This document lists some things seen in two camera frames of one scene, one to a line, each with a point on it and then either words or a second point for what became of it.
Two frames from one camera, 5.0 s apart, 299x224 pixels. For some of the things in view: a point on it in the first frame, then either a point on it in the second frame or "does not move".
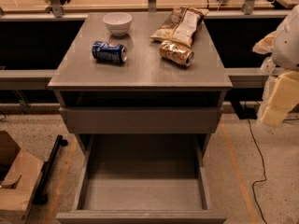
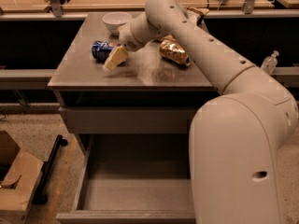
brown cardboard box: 20,174 does not move
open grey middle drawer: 142,179 does not move
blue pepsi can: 113,52 does not move
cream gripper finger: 283,98 -> 127,39
